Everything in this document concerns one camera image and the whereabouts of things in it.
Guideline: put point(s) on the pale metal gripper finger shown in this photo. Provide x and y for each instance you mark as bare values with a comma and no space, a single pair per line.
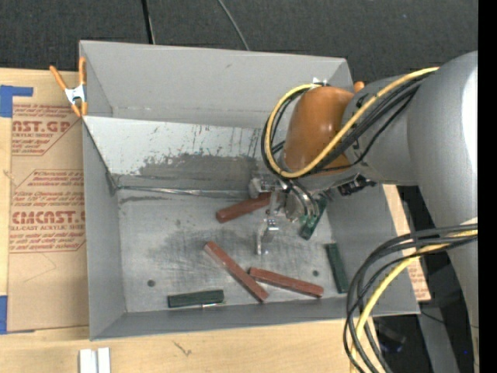
256,188
261,243

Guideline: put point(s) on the grey metal bin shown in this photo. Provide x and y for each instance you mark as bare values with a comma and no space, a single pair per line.
174,224

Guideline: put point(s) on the red-brown flat block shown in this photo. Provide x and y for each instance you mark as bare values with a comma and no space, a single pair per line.
287,282
235,270
240,209

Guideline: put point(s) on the brown cardboard board red print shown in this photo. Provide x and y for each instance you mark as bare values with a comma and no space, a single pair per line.
42,278

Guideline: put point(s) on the dark green flat block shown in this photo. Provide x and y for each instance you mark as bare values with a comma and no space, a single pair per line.
337,268
196,298

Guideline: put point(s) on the black cylinder on white bracket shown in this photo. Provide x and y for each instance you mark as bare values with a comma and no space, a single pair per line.
351,188

